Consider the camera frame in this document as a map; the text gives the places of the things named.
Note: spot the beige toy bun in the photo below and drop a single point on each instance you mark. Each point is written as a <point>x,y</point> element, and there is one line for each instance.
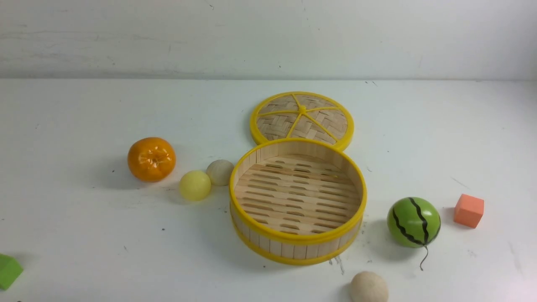
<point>219,172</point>

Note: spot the yellow toy bun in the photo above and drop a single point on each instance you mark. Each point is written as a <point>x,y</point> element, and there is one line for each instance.
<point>195,185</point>

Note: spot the cream toy bun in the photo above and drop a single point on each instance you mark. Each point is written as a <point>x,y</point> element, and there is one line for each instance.
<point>368,287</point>

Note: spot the bamboo steamer tray yellow rim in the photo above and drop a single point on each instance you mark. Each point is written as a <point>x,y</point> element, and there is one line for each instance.
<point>297,201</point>

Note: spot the woven bamboo steamer lid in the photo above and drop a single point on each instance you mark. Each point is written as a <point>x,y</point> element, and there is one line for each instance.
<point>300,114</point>

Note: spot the orange toy tangerine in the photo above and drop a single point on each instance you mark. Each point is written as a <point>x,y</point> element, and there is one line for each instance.
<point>151,159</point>

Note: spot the green toy watermelon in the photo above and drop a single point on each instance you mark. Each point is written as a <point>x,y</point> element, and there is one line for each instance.
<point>414,222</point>

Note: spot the orange foam cube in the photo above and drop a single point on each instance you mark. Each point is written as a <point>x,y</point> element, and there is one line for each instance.
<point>469,210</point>

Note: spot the green foam block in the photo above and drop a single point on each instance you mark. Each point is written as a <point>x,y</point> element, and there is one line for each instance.
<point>10,270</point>

